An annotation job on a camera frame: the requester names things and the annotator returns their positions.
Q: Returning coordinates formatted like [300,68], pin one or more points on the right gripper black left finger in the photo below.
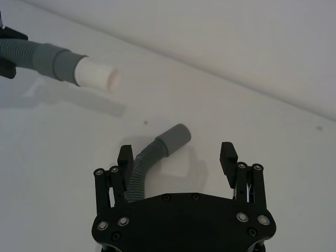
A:
[103,189]

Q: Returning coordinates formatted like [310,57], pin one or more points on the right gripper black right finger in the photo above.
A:
[228,162]

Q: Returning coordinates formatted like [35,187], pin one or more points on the white plastic pipe connector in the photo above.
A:
[97,74]

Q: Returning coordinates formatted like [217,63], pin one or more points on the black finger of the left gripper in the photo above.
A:
[6,68]
[11,32]

